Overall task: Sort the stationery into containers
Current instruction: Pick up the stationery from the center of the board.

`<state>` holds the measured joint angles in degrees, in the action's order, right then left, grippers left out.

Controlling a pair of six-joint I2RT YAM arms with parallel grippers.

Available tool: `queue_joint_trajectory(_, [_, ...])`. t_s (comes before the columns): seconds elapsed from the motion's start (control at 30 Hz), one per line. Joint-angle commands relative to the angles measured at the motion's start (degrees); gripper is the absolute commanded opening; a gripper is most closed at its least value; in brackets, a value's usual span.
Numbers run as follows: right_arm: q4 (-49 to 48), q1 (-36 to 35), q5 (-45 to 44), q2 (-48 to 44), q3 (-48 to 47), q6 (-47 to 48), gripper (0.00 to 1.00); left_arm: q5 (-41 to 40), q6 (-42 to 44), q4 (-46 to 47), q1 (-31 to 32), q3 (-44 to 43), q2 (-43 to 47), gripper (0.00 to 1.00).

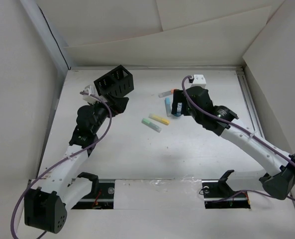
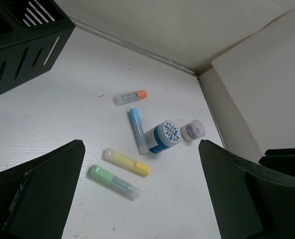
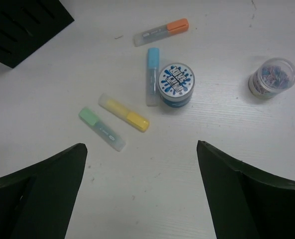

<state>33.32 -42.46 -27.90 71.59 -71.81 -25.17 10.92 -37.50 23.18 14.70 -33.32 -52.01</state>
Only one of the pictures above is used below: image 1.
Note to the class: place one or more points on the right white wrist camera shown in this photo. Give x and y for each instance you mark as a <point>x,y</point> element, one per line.
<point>198,80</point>

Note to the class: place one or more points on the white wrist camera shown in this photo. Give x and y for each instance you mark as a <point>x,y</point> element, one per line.
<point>89,91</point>
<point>198,80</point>

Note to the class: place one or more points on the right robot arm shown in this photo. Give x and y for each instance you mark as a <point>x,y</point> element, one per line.
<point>278,164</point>

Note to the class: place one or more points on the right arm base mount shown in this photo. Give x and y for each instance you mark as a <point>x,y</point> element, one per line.
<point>217,194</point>

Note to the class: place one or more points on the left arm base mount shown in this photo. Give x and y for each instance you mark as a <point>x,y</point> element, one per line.
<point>101,195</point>

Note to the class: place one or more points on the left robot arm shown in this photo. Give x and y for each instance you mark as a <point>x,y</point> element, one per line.
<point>62,185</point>

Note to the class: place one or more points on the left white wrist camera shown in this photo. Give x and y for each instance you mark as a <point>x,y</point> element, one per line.
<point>89,91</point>

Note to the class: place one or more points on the green capped highlighter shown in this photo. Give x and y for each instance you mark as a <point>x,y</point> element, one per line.
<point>151,125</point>

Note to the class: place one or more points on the orange capped highlighter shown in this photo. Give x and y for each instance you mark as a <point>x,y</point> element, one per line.
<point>166,93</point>

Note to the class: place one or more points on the round tape roll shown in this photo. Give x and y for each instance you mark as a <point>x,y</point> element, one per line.
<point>177,110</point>

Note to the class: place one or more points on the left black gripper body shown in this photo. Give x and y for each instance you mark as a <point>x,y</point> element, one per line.
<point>114,108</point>

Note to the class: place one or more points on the black slotted organizer box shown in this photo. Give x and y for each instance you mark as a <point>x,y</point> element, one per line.
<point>118,83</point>

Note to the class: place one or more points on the yellow highlighter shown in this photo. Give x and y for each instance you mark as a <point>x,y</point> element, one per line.
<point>159,119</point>

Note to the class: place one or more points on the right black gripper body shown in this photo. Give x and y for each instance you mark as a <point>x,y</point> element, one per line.
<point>179,96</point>

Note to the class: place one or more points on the blue capped highlighter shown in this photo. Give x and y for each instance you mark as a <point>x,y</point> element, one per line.
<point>168,107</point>

